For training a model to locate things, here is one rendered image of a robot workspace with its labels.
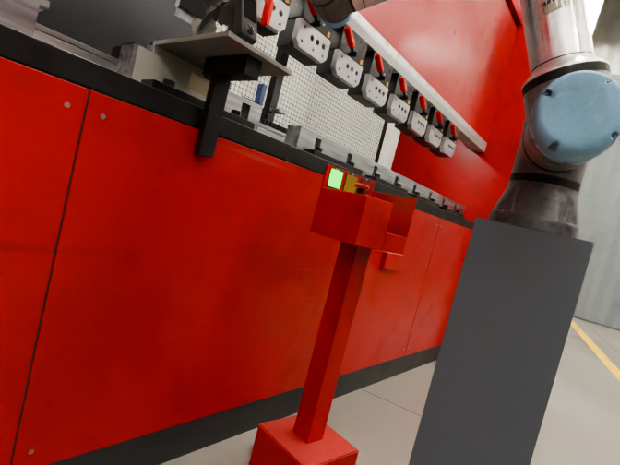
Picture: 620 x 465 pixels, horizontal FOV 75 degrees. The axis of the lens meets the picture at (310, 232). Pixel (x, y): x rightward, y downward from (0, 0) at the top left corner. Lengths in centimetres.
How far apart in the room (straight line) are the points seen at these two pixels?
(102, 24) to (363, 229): 107
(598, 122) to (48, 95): 84
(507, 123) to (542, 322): 224
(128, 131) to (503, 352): 79
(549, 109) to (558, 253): 23
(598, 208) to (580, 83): 772
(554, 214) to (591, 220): 756
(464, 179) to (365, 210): 198
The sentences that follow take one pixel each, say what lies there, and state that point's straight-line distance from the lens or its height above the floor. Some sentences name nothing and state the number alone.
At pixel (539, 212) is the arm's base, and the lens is 79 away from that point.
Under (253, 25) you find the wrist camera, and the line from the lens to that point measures 98.
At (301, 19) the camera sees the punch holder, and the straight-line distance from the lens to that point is 134.
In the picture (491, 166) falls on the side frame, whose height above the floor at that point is 126.
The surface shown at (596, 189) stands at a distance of 842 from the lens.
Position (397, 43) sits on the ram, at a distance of 179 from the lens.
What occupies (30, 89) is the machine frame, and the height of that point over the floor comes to 80.
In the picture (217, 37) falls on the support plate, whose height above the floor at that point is 99.
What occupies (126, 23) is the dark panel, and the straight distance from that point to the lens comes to 162.
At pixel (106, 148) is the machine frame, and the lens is 86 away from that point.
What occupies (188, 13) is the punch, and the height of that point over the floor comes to 110.
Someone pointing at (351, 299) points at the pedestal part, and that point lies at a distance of 107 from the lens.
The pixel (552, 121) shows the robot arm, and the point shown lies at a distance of 69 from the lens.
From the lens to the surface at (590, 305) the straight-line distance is 835.
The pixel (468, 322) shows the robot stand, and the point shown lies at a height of 59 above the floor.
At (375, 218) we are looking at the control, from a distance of 99.
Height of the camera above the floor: 72
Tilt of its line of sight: 3 degrees down
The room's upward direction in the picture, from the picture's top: 14 degrees clockwise
